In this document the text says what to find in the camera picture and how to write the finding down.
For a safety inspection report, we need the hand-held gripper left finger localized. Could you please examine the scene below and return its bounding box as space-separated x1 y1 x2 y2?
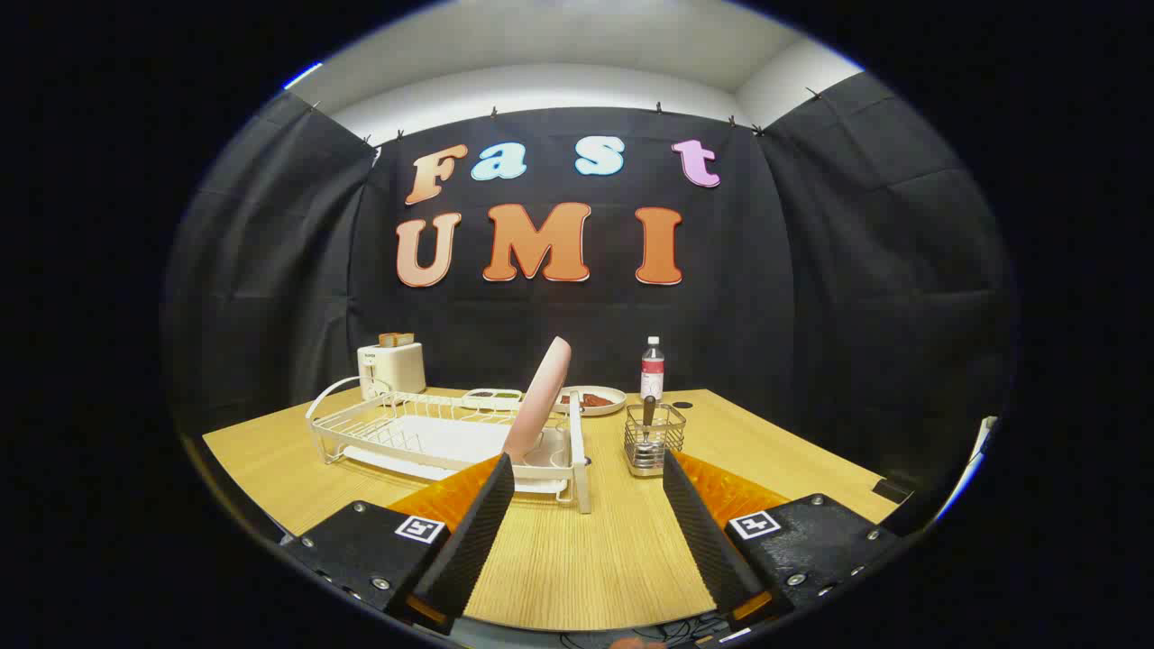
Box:
279 452 517 636

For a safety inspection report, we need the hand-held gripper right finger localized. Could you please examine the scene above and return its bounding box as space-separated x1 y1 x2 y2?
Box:
663 449 904 632

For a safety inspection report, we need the wire metal basket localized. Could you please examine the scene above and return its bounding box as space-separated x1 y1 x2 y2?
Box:
624 403 686 478

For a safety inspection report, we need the white dish rack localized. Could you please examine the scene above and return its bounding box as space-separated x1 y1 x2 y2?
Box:
305 376 593 515

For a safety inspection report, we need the pink plate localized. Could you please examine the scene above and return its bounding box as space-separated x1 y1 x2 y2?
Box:
501 336 572 465

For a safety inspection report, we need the white round food plate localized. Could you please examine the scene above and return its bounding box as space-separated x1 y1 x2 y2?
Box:
552 386 627 416

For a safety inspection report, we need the clear bottle red label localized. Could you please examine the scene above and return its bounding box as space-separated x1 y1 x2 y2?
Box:
640 337 665 402

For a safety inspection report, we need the white toaster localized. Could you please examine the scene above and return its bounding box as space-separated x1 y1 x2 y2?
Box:
357 341 426 401

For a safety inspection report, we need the black backdrop cloth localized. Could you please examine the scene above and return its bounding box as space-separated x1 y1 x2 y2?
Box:
162 72 1020 506

